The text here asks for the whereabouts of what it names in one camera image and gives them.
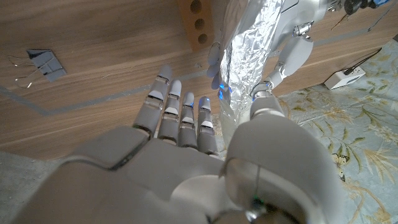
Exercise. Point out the aluminum foil roll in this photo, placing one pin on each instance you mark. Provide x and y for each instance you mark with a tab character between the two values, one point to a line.
248	62

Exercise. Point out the floral printed backdrop cloth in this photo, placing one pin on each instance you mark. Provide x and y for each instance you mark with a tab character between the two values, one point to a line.
357	140

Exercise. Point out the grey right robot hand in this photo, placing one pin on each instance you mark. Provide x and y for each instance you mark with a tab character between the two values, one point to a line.
186	180

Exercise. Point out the white power strip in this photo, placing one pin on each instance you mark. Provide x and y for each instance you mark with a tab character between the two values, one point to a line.
343	78

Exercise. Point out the orange wooden block with holes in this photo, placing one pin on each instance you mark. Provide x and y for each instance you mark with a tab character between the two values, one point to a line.
196	25

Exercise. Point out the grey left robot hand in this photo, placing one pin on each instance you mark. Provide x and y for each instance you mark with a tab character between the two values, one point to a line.
295	53

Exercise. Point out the grey binder clip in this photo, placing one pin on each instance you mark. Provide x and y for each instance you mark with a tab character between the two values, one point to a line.
46	63

